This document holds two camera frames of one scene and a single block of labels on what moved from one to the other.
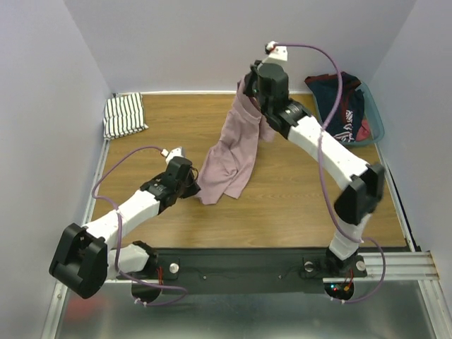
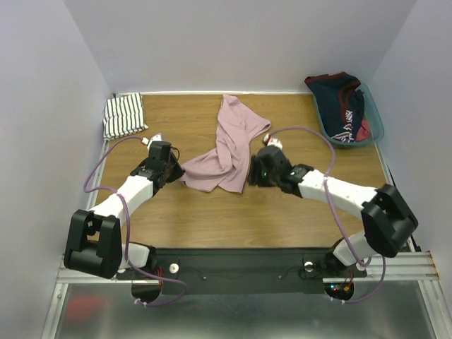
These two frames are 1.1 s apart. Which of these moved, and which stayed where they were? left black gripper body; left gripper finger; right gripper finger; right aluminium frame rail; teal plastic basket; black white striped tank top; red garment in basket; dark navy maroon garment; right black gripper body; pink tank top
Moved: left black gripper body; right black gripper body; right gripper finger; left gripper finger; pink tank top
Stayed: black white striped tank top; red garment in basket; teal plastic basket; dark navy maroon garment; right aluminium frame rail
